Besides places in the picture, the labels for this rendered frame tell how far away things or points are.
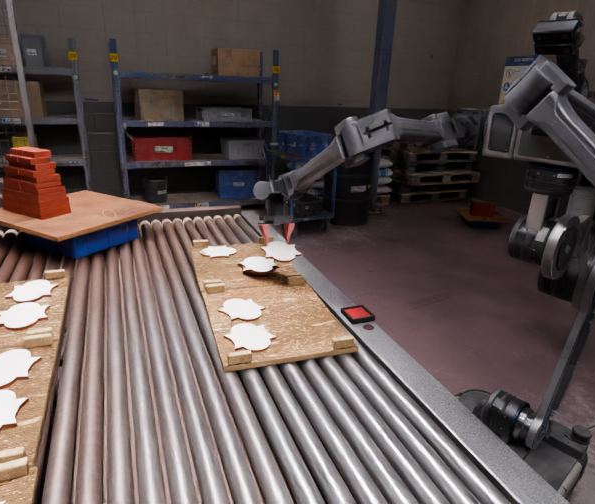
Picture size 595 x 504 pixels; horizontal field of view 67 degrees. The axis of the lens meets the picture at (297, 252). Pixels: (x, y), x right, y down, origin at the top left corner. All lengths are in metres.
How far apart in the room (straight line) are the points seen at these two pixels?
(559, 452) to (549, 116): 1.53
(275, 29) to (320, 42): 0.66
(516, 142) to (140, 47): 5.13
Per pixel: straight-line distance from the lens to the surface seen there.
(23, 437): 1.03
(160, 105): 5.54
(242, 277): 1.55
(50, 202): 1.96
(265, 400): 1.03
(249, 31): 6.37
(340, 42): 6.85
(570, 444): 2.20
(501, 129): 1.53
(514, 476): 0.99
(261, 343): 1.17
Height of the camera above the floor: 1.57
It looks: 21 degrees down
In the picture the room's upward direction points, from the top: 2 degrees clockwise
